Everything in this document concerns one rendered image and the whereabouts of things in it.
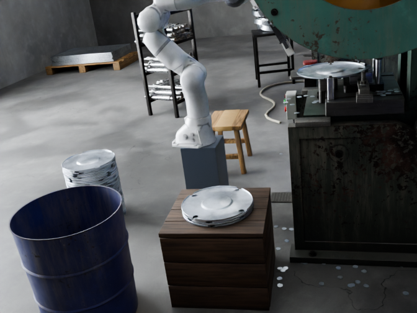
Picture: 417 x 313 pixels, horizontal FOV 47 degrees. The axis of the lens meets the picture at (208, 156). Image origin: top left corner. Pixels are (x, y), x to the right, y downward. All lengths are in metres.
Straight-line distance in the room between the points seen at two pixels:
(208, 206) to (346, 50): 0.78
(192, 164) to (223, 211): 0.56
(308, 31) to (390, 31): 0.26
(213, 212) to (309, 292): 0.52
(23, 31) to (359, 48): 6.64
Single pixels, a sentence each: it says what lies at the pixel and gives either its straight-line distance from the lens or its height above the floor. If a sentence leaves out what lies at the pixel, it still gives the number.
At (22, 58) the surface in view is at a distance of 7.79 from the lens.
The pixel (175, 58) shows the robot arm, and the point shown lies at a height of 0.88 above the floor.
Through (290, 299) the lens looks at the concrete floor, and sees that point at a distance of 2.03.
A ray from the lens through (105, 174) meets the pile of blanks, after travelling 2.63.
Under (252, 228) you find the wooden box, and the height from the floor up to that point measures 0.35.
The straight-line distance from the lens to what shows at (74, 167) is 2.67.
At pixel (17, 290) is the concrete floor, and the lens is 2.44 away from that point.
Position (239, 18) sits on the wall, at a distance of 8.94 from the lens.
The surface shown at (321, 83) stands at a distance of 2.15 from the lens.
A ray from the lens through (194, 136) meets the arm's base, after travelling 2.35.
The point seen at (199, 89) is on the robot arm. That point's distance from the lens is 2.25.
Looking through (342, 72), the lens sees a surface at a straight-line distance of 2.13.
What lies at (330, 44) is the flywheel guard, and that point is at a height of 0.98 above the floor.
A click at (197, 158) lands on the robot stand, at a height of 0.40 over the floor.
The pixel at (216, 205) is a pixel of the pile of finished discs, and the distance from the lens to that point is 1.92.
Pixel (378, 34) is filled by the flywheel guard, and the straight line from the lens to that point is 1.69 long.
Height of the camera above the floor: 1.28
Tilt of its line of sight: 22 degrees down
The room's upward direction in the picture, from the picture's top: 7 degrees counter-clockwise
